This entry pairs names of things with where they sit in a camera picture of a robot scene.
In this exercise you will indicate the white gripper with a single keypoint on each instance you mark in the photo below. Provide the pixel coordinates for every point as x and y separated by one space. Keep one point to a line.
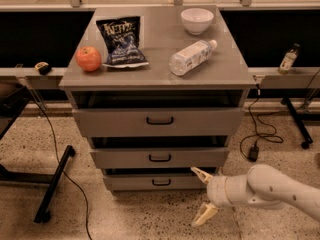
217 191

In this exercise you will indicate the grey bottom drawer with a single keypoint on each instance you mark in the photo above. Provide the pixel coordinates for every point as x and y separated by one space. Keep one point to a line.
153 182

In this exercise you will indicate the grey drawer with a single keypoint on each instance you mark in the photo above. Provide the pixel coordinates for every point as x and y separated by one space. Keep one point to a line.
138 158
158 122
153 182

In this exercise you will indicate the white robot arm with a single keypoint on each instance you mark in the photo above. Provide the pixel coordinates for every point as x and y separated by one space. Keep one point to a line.
262 186

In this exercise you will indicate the grey top drawer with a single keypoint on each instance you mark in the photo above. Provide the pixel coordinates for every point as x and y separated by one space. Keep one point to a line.
158 122

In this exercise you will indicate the grey middle drawer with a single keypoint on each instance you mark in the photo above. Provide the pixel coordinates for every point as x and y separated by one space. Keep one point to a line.
138 158

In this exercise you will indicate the grey drawer cabinet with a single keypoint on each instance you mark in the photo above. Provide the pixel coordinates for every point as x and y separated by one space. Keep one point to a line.
223 81

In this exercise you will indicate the black stand right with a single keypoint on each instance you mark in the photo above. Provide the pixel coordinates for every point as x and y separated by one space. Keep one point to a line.
299 119

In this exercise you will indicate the black stand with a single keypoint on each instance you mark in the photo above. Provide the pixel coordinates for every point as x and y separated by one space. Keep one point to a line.
299 119
13 99

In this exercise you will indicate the clear plastic water bottle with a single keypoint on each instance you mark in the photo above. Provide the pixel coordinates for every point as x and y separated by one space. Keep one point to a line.
192 56

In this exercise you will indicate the small glass oil bottle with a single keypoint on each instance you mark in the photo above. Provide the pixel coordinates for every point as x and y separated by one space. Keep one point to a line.
289 59

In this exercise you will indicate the white bowl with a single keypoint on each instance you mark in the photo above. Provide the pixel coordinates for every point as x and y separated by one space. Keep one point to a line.
196 20

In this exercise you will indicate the red apple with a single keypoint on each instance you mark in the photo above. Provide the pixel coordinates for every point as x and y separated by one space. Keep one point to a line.
88 58

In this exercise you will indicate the black kettle chips bag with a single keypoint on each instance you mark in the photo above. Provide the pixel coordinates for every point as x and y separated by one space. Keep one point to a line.
121 37

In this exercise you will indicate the small black yellow device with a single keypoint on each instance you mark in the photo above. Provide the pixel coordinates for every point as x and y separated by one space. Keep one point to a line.
43 68

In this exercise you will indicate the black stand left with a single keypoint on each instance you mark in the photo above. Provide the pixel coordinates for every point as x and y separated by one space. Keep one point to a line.
13 99

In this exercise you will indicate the black power adapter with cable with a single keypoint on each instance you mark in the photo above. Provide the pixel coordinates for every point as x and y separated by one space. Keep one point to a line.
272 137

